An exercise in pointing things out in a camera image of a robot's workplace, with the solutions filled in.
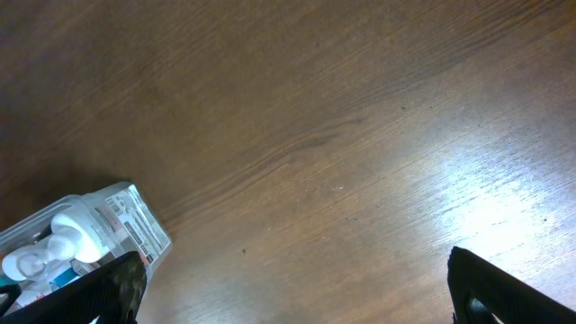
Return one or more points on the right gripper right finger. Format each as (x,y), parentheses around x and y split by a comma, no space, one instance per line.
(483,293)

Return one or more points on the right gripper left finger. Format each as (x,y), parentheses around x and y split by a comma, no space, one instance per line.
(110,294)

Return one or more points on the orange tube white cap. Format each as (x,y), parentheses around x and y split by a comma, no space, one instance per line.
(66,274)

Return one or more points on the clear plastic container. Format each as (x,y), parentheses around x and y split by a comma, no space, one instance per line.
(128,224)

